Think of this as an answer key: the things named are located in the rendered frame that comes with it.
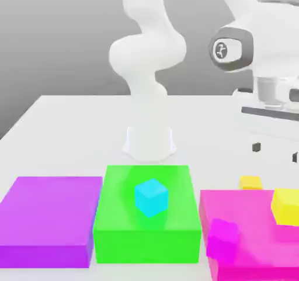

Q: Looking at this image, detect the small lemon yellow cube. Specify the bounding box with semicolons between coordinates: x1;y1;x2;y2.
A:
270;188;299;227

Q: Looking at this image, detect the small golden yellow cube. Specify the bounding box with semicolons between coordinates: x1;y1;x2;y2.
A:
238;175;264;190

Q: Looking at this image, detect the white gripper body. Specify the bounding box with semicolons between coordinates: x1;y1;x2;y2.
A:
240;105;299;140

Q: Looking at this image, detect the small cyan cube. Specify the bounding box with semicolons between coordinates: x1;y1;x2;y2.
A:
134;178;169;219

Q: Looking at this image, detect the large purple box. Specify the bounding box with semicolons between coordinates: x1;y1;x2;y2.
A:
0;176;103;269

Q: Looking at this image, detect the large green box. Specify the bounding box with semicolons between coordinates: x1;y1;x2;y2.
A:
92;165;203;265

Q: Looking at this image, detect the small magenta cube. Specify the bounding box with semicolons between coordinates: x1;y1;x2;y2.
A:
206;218;241;266

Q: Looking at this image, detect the large pink box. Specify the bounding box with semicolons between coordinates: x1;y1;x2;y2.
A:
199;189;299;281

